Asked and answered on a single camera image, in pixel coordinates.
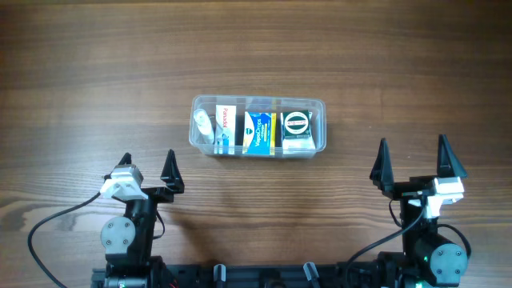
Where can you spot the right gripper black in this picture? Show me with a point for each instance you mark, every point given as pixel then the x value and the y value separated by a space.
pixel 414 188

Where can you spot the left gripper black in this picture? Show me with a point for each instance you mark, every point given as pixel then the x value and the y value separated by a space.
pixel 152 192

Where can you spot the white spray bottle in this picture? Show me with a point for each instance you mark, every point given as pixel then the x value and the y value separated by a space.
pixel 204 126

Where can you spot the white Panadol box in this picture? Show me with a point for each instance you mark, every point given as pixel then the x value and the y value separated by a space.
pixel 225 132

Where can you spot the blue VapoDrops box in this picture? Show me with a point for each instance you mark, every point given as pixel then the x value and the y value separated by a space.
pixel 259 134

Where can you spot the white pouch packet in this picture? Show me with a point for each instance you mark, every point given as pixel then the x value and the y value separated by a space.
pixel 298 145

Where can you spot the green round-label box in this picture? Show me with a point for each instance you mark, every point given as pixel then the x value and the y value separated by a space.
pixel 296 124

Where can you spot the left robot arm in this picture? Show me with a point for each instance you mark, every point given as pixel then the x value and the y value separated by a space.
pixel 128 239

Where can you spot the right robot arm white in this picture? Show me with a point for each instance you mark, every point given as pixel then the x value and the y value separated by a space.
pixel 428 256

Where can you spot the clear plastic container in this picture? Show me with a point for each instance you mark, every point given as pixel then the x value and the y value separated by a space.
pixel 262 104

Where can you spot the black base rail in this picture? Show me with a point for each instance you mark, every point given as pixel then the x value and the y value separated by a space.
pixel 362 274

